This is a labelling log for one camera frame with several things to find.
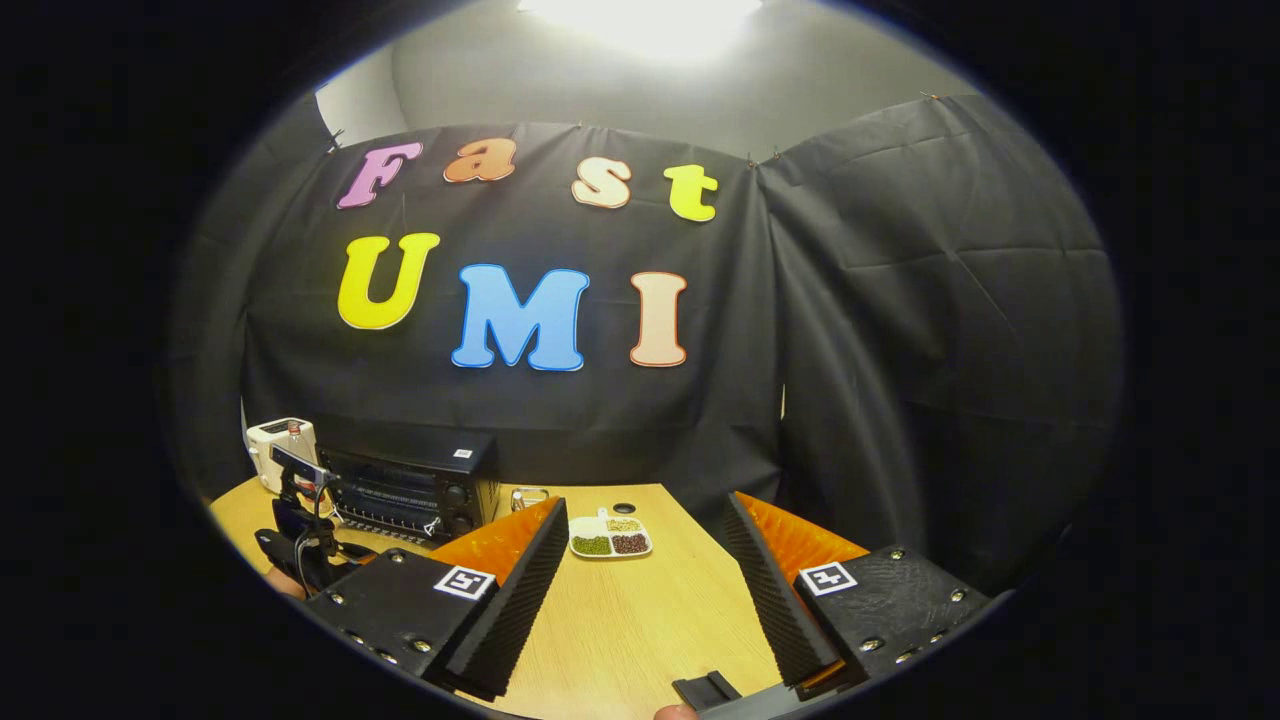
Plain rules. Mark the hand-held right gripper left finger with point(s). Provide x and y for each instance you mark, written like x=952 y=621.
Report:
x=505 y=610

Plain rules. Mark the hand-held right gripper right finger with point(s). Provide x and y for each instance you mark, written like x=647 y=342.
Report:
x=775 y=600

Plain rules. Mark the black electric oven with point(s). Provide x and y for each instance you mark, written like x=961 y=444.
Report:
x=410 y=480

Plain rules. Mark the red label sauce bottle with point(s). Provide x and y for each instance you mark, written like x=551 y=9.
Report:
x=293 y=430

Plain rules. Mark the small black plastic part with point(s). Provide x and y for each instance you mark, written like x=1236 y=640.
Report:
x=705 y=690

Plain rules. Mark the white divided bean plate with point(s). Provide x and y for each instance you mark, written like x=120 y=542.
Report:
x=610 y=543

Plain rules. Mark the large ceiling light panel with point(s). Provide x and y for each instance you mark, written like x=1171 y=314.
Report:
x=640 y=25

